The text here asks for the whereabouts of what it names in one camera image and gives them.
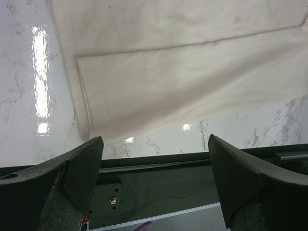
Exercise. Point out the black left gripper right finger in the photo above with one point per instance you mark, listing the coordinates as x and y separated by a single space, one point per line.
261 189

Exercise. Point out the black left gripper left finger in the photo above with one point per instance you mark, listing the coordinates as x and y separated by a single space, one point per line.
54 195

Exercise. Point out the cream white t shirt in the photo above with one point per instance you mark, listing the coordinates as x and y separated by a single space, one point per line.
137 65

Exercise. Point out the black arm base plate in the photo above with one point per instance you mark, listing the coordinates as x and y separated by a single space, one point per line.
131 190

